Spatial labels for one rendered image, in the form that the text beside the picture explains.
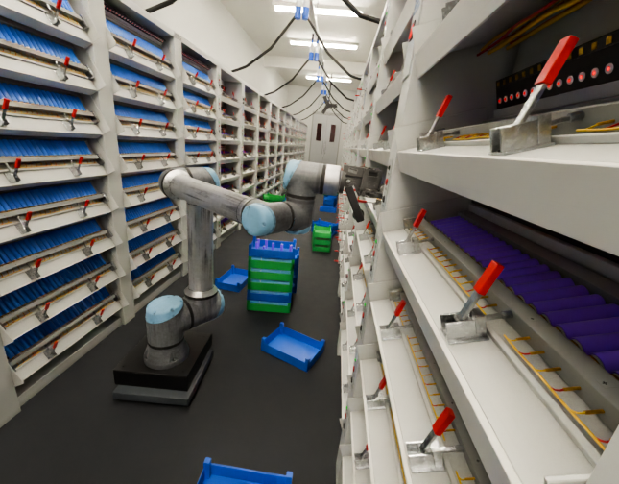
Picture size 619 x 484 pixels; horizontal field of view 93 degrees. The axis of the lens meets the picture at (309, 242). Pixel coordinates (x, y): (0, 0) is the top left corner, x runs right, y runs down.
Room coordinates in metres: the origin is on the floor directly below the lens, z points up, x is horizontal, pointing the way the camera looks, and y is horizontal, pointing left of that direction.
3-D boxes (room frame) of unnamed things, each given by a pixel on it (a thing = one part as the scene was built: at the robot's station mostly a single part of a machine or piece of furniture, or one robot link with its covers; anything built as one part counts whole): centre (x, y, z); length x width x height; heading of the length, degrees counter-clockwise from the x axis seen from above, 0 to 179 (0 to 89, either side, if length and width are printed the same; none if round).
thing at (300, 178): (0.92, 0.03, 1.02); 0.12 x 0.09 x 0.10; 86
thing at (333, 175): (0.92, -0.05, 1.02); 0.10 x 0.05 x 0.09; 176
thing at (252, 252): (1.88, 0.24, 0.44); 0.30 x 0.20 x 0.08; 93
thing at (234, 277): (2.17, 0.56, 0.04); 0.30 x 0.20 x 0.08; 170
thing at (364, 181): (0.91, -0.14, 1.03); 0.12 x 0.08 x 0.09; 86
